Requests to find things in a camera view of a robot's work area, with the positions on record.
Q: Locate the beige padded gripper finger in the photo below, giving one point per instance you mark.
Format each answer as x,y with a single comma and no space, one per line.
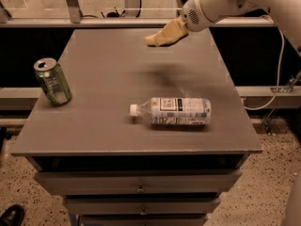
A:
172,32

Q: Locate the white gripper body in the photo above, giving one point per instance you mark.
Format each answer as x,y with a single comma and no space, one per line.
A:
191,15

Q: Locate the yellow sponge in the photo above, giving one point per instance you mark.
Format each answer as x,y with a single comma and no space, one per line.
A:
153,40

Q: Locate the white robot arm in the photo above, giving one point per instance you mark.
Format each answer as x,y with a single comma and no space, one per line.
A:
269,191

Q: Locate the clear plastic water bottle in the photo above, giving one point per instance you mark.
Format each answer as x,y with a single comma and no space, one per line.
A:
174,111

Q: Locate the green soda can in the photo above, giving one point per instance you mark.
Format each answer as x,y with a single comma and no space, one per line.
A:
52,81

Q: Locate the grey drawer cabinet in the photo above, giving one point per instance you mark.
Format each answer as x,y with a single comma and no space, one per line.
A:
150,137

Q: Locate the top drawer with knob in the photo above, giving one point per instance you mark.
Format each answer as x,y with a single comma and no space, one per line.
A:
138,182

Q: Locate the drawer with knob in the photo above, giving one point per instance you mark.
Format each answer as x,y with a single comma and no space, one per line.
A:
146,205
138,182

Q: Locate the black shoe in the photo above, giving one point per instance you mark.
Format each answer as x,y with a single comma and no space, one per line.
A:
13,216

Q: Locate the metal railing frame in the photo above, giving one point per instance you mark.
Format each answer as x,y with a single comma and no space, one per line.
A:
95,12

